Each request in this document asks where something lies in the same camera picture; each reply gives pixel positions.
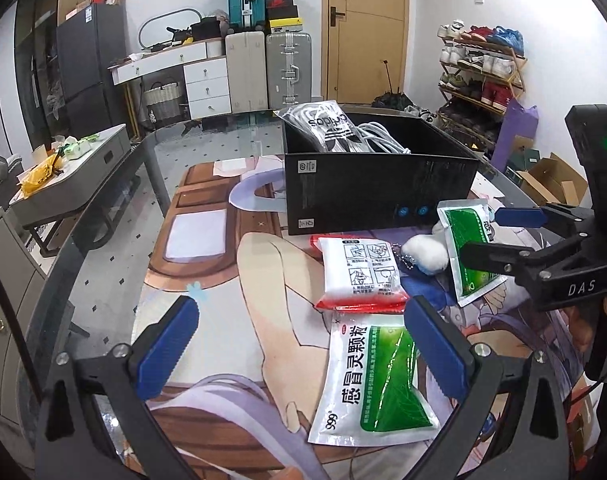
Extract green white medicine packet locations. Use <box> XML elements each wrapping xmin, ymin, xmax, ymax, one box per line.
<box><xmin>437</xmin><ymin>200</ymin><xmax>506</xmax><ymax>307</ymax></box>

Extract white cable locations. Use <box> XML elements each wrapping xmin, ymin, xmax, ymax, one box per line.
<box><xmin>357</xmin><ymin>120</ymin><xmax>412</xmax><ymax>155</ymax></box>

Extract grey adidas bag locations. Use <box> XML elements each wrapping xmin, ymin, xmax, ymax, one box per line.
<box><xmin>276</xmin><ymin>101</ymin><xmax>369</xmax><ymax>153</ymax></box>

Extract person's right hand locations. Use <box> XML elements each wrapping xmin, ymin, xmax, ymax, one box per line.
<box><xmin>565</xmin><ymin>297</ymin><xmax>607</xmax><ymax>352</ymax></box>

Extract cardboard box on floor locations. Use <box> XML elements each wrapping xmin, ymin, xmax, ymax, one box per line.
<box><xmin>517</xmin><ymin>153</ymin><xmax>588</xmax><ymax>206</ymax></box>

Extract purple bag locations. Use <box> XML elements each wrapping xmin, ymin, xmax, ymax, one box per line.
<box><xmin>491</xmin><ymin>100</ymin><xmax>539</xmax><ymax>172</ymax></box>

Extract red white mask packet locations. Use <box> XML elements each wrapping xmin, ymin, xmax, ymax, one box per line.
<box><xmin>310</xmin><ymin>235</ymin><xmax>410</xmax><ymax>314</ymax></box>

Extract anime desk mat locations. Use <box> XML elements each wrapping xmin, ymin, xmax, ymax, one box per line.
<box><xmin>128</xmin><ymin>156</ymin><xmax>600</xmax><ymax>480</ymax></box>

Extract wooden shoe rack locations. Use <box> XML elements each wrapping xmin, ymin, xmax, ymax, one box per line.
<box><xmin>437</xmin><ymin>20</ymin><xmax>527</xmax><ymax>156</ymax></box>

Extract black storage box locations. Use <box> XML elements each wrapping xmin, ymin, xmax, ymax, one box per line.
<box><xmin>282</xmin><ymin>106</ymin><xmax>480</xmax><ymax>235</ymax></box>

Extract grey coffee table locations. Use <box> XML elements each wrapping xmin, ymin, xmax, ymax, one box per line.
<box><xmin>10</xmin><ymin>124</ymin><xmax>131</xmax><ymax>257</ymax></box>

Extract yellow bag on table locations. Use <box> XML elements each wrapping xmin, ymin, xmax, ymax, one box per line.
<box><xmin>19</xmin><ymin>153</ymin><xmax>63</xmax><ymax>198</ymax></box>

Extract woven laundry basket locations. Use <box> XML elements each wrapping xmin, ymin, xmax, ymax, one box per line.
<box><xmin>143</xmin><ymin>81</ymin><xmax>184</xmax><ymax>125</ymax></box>

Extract wooden door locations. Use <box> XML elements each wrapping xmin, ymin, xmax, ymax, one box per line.
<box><xmin>321</xmin><ymin>0</ymin><xmax>410</xmax><ymax>104</ymax></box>

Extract silver suitcase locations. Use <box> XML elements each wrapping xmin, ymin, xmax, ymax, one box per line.
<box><xmin>266</xmin><ymin>32</ymin><xmax>312</xmax><ymax>110</ymax></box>

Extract white drawer desk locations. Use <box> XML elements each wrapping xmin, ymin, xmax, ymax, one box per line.
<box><xmin>108</xmin><ymin>38</ymin><xmax>232</xmax><ymax>122</ymax></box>

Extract stacked shoe boxes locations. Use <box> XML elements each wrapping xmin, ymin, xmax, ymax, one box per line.
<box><xmin>266</xmin><ymin>0</ymin><xmax>304</xmax><ymax>34</ymax></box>

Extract beige suitcase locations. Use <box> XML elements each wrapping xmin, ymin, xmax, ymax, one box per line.
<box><xmin>226</xmin><ymin>32</ymin><xmax>269</xmax><ymax>113</ymax></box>

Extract black refrigerator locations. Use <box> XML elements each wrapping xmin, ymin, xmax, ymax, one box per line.
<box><xmin>56</xmin><ymin>3</ymin><xmax>127</xmax><ymax>138</ymax></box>

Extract white plush keychain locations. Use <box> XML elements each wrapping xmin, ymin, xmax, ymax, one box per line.
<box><xmin>401</xmin><ymin>222</ymin><xmax>450</xmax><ymax>276</ymax></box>

